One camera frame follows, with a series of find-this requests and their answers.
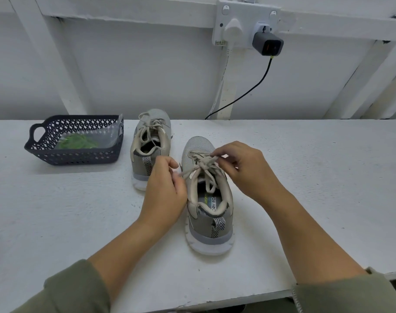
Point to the person's left hand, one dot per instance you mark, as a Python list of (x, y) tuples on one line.
[(162, 192)]

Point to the person's right hand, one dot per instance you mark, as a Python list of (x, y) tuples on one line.
[(250, 171)]

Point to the beige shoelace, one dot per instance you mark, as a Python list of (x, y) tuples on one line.
[(208, 168), (149, 127)]

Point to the gray sneaker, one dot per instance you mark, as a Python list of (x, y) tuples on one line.
[(155, 120), (214, 231)]

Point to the green shoelace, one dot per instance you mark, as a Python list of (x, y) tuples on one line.
[(77, 142)]

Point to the person's left forearm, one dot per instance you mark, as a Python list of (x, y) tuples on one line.
[(113, 264)]

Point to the person's right forearm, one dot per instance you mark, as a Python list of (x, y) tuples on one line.
[(322, 257)]

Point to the clear plastic bag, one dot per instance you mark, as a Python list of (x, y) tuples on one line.
[(106, 133)]

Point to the dark plastic lattice basket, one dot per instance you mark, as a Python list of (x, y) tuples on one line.
[(41, 153)]

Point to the gray charger adapter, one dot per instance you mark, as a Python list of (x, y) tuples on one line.
[(268, 43)]

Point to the white plug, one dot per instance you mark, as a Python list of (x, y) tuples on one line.
[(234, 29)]

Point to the white wall socket plate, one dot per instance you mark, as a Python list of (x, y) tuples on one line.
[(237, 9)]

